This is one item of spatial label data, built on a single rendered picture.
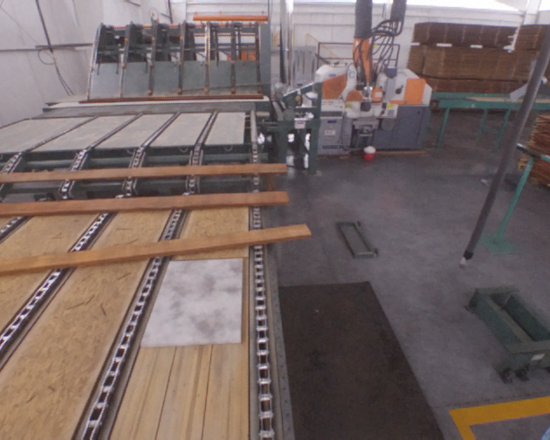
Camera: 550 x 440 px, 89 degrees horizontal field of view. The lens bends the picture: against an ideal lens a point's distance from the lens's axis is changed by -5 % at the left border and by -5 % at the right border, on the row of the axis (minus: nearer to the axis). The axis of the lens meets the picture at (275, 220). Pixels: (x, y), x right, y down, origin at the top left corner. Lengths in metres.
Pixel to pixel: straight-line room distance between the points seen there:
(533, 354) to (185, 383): 2.26
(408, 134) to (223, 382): 6.56
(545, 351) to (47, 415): 2.84
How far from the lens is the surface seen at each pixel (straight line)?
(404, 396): 2.41
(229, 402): 1.35
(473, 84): 13.23
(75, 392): 1.55
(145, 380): 1.48
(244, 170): 3.00
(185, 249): 1.99
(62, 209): 2.92
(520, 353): 2.66
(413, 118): 7.21
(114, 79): 8.11
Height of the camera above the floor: 2.00
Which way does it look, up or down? 31 degrees down
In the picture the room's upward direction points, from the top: straight up
